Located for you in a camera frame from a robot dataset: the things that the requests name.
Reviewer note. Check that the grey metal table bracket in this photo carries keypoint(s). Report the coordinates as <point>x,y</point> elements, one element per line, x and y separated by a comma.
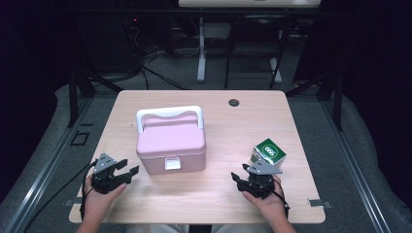
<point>69,203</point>
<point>319,203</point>

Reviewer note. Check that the black equipment cabinet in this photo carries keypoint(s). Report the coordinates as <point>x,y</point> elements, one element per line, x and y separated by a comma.
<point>107,48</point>

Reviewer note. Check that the person's right hand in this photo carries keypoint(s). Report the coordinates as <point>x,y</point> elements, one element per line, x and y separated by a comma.
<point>272,207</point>

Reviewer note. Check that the black metal chair frame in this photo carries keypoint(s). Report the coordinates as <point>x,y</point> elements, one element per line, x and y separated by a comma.
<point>228,64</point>

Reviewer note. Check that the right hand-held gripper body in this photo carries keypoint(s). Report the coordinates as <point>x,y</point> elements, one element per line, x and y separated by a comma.
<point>262,168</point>

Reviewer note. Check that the pink storage box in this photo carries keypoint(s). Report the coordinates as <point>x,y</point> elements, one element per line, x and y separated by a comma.
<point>171,142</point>

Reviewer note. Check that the grey table grommet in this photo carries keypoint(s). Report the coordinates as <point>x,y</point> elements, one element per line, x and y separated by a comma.
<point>233,103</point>

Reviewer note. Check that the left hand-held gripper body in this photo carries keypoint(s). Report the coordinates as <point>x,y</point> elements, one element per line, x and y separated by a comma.
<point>104,163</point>

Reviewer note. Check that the green and white carton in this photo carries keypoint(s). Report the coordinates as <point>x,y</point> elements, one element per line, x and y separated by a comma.
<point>270,150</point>

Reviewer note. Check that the dark curtain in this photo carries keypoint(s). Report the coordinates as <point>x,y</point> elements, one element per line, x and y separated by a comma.
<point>382,81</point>
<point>26,81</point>

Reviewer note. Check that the white desk with metal legs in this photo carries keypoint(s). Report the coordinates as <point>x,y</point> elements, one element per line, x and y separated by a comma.
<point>201,48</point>

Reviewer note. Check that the person's left hand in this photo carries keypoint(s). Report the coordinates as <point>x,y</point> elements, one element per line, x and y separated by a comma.
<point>97,205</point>

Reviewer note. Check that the black metal stand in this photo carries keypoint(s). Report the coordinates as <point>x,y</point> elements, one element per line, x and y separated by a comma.
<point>337,103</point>
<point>73,97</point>

